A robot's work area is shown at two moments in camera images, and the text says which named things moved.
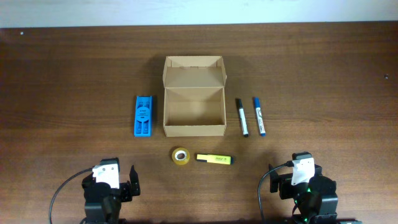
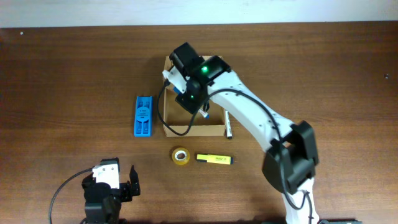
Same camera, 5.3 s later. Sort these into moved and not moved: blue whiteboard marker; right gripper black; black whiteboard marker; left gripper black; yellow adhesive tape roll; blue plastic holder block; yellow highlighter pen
Moved: right gripper black; black whiteboard marker; blue whiteboard marker
Not moved: blue plastic holder block; left gripper black; yellow adhesive tape roll; yellow highlighter pen
